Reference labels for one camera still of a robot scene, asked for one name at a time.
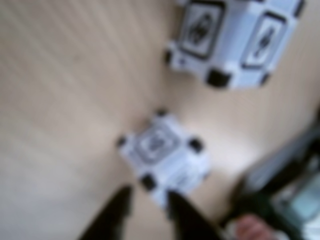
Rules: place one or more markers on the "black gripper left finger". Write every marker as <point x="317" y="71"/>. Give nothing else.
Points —
<point x="112" y="215"/>

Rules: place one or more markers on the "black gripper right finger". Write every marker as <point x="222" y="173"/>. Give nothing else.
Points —
<point x="185" y="220"/>

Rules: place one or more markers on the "white cube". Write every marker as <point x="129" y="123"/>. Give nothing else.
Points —
<point x="230" y="42"/>
<point x="157" y="145"/>

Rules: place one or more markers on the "person's hand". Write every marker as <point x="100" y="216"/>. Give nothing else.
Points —
<point x="252" y="230"/>

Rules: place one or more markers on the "white cube, layered diamond symbol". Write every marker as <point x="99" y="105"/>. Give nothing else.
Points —
<point x="157" y="145"/>

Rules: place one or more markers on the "dark grey device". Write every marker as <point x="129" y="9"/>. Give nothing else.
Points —
<point x="282" y="162"/>

